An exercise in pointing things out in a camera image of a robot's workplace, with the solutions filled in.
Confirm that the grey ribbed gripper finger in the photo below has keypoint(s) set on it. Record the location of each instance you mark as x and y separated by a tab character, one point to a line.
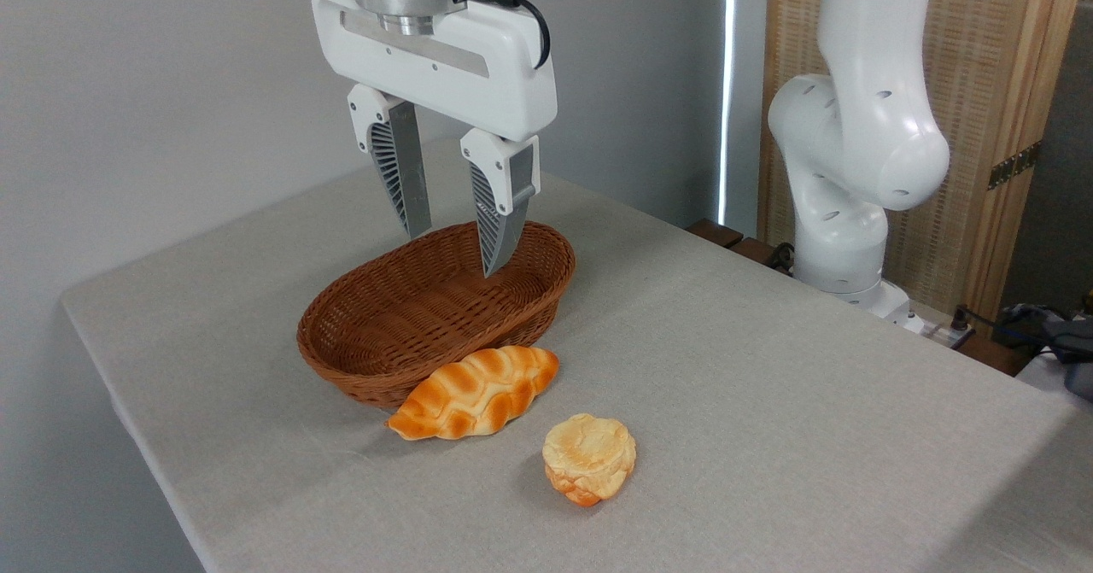
406	172
504	180

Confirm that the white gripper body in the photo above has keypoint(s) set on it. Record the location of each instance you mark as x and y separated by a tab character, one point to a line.
478	78

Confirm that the round toy bread bun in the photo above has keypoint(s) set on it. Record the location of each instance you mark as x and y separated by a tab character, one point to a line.
589	458

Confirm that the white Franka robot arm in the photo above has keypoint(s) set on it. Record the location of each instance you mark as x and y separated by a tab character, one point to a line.
871	129

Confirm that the brown oval wicker basket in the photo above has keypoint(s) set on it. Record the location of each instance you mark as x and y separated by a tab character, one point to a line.
410	317

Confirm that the long braided toy bread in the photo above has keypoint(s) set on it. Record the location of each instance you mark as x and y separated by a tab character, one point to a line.
478	389

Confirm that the dark brown wooden block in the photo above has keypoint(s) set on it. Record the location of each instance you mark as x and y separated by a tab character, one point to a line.
716	232
756	253

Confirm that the grey tablecloth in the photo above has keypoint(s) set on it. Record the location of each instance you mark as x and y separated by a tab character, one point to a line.
768	428

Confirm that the metal screen hinge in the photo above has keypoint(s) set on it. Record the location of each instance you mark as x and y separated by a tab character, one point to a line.
1014	166

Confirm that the dark blue grey bundle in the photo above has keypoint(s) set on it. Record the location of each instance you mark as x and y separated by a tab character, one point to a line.
1063	342

